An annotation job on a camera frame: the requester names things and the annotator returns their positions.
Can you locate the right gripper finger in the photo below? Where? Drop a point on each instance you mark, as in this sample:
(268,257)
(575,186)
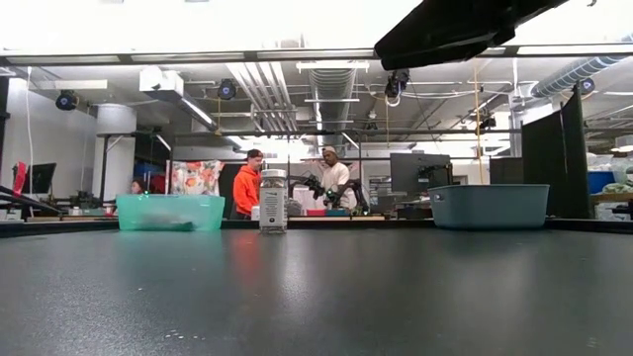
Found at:
(445,25)
(445,53)

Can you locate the white-lid herb spice jar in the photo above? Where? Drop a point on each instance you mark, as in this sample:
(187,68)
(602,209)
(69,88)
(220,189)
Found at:
(273,203)

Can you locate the background black robot arm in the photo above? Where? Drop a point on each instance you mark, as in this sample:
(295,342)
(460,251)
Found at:
(309,182)

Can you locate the round black ceiling lamp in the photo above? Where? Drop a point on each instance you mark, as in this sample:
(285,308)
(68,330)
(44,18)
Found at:
(587,86)
(65,101)
(227,89)

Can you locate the black computer monitor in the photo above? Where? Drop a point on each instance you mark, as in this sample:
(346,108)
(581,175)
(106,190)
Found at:
(413,173)
(39,178)

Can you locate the black partition panel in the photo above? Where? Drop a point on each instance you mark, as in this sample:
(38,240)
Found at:
(554,163)

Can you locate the blue-grey plastic bin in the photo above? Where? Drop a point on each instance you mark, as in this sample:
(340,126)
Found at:
(489,207)

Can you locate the person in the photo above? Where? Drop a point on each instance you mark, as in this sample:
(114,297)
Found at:
(338,178)
(247,188)
(137,187)

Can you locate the blue tub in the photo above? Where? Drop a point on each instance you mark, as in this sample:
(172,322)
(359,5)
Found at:
(599,182)

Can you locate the white box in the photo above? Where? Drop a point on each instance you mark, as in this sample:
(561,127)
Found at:
(254,212)

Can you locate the floral cloth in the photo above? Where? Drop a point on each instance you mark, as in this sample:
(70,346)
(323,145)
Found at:
(195,178)

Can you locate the black table mat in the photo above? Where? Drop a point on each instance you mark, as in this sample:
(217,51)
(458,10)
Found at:
(316,306)

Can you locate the white ceiling unit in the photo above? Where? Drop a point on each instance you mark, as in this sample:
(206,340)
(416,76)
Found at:
(160,81)

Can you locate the teal plastic bin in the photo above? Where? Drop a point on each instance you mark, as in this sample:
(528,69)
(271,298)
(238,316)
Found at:
(173,205)

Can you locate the hanging black camera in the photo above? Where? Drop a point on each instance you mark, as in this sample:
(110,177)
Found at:
(397,85)

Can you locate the silver flexible duct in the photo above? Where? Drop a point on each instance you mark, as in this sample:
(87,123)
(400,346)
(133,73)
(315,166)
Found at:
(569,74)

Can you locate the ribbed ceiling duct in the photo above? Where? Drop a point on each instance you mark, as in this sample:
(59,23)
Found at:
(332,99)

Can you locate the overhead frame beam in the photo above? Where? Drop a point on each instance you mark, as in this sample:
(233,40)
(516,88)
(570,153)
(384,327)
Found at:
(251,55)

